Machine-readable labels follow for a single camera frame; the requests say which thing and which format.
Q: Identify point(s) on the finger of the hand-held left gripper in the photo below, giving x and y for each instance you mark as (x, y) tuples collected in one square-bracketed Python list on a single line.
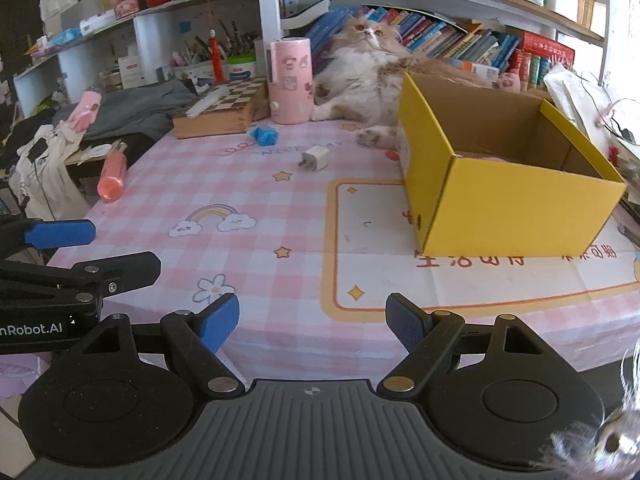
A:
[(65, 234), (130, 270)]

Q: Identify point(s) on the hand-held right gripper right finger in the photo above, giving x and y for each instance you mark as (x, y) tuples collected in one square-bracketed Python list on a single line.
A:
[(407, 322)]

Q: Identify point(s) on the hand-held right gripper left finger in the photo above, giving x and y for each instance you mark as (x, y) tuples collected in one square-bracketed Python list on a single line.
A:
[(220, 320)]

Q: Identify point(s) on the yellow cardboard box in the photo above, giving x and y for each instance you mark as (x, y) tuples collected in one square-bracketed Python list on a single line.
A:
[(500, 210)]

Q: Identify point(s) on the pink checked desktop cloth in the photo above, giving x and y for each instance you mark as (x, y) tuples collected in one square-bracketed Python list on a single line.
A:
[(225, 185)]

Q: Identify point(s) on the lilac printed cloth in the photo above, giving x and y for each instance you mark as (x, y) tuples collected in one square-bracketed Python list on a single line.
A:
[(20, 375)]

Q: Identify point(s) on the white printed garment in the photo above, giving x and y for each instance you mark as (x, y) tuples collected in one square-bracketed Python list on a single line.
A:
[(45, 180)]

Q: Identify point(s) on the orange bottle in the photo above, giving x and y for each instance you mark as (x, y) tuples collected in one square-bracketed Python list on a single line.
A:
[(112, 180)]

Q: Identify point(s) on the white paper scrap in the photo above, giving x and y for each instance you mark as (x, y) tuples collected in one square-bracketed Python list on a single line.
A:
[(95, 152)]

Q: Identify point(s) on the pink printed pouch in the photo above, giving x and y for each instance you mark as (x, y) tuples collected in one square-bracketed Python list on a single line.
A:
[(86, 112)]

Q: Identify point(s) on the grey cloth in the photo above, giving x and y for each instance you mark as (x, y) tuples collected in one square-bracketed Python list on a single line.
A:
[(135, 110)]

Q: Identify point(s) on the wooden chess box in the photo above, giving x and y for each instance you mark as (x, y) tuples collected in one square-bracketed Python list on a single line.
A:
[(210, 125)]

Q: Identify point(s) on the white box red label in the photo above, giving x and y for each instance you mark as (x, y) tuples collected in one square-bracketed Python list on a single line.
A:
[(132, 72)]

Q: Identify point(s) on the white plastic strip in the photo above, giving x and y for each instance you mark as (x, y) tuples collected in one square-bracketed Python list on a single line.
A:
[(207, 101)]

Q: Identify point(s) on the white charger plug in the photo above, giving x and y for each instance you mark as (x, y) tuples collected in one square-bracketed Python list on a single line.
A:
[(316, 157)]

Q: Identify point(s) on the blue tissue pack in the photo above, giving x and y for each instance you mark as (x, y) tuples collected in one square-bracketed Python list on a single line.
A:
[(65, 36)]

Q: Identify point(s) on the holder of brushes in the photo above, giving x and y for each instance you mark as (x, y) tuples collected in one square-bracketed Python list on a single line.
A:
[(192, 71)]

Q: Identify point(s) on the white flat device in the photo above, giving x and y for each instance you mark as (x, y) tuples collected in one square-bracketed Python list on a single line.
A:
[(97, 22)]

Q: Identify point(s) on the white side shelf unit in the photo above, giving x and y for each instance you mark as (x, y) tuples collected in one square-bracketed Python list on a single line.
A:
[(145, 35)]

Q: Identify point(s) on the dark door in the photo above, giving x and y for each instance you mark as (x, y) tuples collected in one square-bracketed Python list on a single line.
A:
[(17, 20)]

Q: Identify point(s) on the red figurine ornament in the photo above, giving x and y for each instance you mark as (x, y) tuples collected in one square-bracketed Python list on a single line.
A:
[(216, 60)]

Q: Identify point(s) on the white tub green lid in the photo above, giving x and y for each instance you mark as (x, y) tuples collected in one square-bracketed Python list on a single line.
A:
[(241, 69)]

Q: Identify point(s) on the small pink box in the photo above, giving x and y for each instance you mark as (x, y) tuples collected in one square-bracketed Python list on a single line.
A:
[(125, 6)]

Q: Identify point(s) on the pink sticker tumbler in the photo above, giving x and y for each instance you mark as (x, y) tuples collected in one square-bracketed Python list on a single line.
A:
[(290, 90)]

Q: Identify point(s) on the long-haired ginger cat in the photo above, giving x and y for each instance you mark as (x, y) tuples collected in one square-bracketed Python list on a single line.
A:
[(360, 80)]

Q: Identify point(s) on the pink pig toy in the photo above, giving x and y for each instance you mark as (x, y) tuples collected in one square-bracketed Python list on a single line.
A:
[(510, 81)]

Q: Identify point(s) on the row of colourful books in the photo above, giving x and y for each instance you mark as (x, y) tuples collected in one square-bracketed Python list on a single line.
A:
[(450, 40)]

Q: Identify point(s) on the white metal bookshelf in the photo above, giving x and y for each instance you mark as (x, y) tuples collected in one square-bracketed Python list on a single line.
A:
[(267, 5)]

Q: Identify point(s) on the thick red dictionary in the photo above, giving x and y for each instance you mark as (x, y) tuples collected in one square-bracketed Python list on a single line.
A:
[(550, 47)]

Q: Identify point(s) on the stack of yellow books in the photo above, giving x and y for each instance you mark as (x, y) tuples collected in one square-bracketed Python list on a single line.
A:
[(592, 5)]

